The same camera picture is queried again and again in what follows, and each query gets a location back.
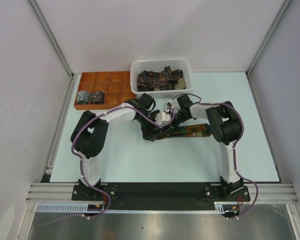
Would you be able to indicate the dark red tie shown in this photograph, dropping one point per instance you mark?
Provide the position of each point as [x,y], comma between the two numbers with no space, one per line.
[97,97]

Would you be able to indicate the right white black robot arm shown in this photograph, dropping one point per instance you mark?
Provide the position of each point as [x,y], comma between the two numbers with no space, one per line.
[227,128]

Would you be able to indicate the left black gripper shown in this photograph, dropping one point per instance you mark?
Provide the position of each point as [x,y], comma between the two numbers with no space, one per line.
[151,136]

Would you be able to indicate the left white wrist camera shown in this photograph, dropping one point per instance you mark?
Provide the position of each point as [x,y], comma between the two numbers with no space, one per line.
[164,117]

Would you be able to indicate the dark patterned tie in basket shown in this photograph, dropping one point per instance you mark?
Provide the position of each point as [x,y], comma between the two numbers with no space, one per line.
[165,80]

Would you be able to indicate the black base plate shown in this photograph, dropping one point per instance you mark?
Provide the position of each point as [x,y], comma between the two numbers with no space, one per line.
[160,196]

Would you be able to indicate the rolled grey tie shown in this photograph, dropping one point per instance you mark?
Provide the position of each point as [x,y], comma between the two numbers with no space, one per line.
[83,97]

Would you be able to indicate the orange compartment tray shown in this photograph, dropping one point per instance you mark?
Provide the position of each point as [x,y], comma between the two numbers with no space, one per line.
[115,85]

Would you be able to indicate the white plastic basket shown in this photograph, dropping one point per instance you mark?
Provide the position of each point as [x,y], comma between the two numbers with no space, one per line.
[157,65]

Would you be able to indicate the olive gold tie in basket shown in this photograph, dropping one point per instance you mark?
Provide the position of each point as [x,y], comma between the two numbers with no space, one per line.
[181,84]

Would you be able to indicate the aluminium frame rail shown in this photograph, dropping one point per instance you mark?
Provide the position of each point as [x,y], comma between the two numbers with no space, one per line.
[37,12]

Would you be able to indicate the orange green patterned tie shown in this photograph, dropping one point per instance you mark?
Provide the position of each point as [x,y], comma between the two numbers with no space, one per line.
[188,131]

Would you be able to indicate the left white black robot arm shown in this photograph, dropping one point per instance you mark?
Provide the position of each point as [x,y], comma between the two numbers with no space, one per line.
[89,136]

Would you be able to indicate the white slotted cable duct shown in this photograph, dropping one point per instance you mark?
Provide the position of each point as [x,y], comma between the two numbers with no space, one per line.
[86,208]

